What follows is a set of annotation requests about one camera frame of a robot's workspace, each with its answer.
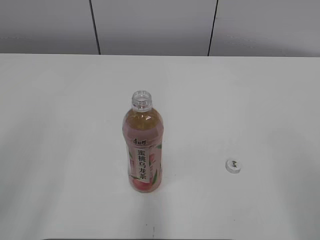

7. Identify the peach oolong tea bottle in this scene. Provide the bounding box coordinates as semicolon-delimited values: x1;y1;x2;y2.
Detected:
122;90;164;193

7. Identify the white bottle cap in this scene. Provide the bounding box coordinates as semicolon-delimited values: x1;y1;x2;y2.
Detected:
225;158;243;174

